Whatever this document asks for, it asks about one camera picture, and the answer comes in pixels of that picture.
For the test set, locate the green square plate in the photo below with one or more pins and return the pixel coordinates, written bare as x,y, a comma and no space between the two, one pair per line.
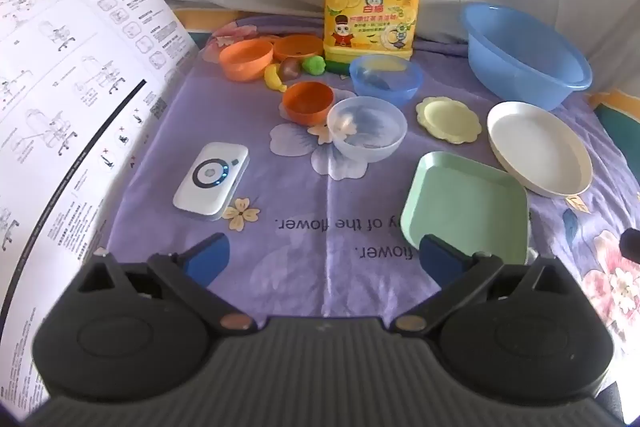
465,202

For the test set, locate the white printed instruction sheet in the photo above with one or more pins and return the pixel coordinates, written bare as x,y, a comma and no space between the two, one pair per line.
75,82

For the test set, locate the green toy ball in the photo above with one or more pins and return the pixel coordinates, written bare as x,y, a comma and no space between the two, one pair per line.
314,66

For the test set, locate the brown toy fruit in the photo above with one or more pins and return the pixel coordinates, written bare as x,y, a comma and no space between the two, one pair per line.
289,68

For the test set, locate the yellow toy banana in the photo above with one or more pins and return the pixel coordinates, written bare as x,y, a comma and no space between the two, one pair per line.
274,79

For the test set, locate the orange shallow dish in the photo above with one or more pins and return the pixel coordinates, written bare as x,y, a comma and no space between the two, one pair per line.
297,48

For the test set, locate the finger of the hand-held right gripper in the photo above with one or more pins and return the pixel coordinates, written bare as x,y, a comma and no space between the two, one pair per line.
632,246

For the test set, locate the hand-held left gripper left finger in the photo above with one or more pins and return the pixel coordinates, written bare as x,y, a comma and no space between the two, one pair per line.
206,254

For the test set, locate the white oval plate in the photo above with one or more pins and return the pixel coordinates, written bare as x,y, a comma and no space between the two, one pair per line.
540,152

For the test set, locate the white pocket router device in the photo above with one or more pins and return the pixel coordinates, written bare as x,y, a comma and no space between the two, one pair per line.
210,182

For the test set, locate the blue plastic bowl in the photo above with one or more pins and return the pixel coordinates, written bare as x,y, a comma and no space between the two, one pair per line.
400,88

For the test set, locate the yellow flower-shaped plate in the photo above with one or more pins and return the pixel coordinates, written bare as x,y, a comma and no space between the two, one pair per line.
447,119

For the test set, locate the purple floral bedsheet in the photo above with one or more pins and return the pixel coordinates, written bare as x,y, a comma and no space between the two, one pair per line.
310,252

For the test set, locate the dark green toy cucumber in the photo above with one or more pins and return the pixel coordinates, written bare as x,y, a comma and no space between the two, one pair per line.
337,68

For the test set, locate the small orange bowl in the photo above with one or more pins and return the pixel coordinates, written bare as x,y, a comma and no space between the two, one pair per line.
305,101

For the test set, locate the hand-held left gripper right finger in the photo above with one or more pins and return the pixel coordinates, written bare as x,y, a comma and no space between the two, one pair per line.
441,257

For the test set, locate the large blue plastic basin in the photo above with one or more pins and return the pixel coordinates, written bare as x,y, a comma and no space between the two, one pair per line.
515,57

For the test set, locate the clear plastic bowl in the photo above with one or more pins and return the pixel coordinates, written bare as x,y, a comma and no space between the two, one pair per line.
367,143

